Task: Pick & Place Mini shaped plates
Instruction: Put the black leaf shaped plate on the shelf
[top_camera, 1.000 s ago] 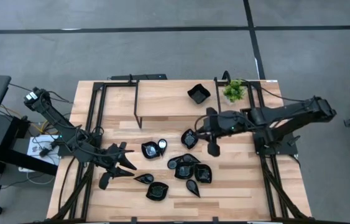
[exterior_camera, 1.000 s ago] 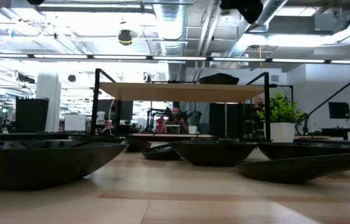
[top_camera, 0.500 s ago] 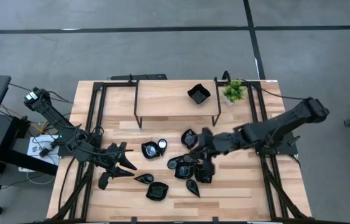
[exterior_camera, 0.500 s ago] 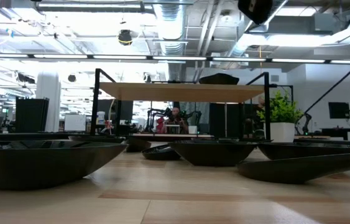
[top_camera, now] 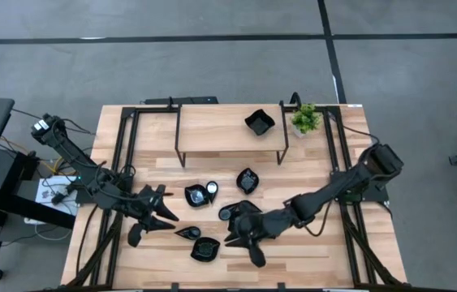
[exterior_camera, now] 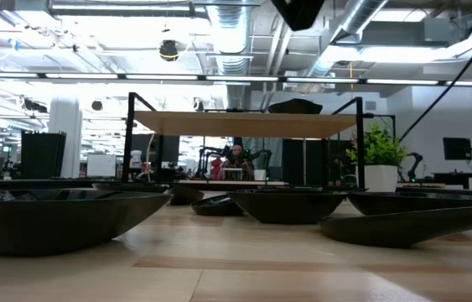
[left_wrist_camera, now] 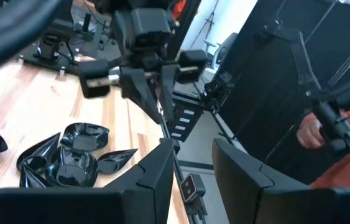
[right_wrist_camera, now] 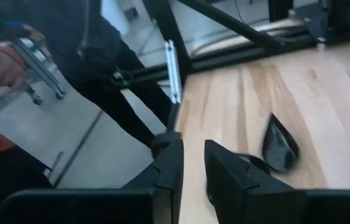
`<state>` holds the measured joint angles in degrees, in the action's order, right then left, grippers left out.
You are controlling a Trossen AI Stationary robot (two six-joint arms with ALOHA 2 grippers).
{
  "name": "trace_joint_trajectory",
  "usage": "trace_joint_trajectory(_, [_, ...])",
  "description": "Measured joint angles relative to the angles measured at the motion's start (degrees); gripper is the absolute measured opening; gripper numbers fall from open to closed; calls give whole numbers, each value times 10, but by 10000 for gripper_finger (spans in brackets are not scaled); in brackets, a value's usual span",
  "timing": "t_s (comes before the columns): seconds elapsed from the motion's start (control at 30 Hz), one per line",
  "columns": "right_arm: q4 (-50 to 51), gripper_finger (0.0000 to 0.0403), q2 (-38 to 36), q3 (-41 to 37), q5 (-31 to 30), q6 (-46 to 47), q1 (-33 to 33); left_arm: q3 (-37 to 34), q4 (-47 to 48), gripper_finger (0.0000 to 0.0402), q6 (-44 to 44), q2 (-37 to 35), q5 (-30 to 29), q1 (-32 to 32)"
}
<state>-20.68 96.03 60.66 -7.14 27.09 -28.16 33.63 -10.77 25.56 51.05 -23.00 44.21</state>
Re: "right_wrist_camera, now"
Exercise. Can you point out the chrome cart leg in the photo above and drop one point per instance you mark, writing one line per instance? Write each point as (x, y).
(42, 74)

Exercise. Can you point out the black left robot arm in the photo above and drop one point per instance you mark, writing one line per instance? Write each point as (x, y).
(345, 14)

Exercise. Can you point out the black metal rig frame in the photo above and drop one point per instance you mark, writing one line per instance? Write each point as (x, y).
(165, 25)

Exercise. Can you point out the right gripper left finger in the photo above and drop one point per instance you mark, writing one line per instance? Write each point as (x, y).
(168, 186)

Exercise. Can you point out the black teardrop mini plate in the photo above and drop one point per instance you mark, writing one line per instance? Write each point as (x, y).
(280, 149)

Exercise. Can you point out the person's hand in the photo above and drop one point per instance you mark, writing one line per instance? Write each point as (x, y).
(2, 68)

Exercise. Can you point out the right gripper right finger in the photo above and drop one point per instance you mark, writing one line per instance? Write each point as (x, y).
(240, 196)

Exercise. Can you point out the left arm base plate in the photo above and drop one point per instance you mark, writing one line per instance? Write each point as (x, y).
(314, 31)

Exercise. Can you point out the person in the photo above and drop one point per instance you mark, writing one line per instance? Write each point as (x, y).
(109, 93)
(7, 186)

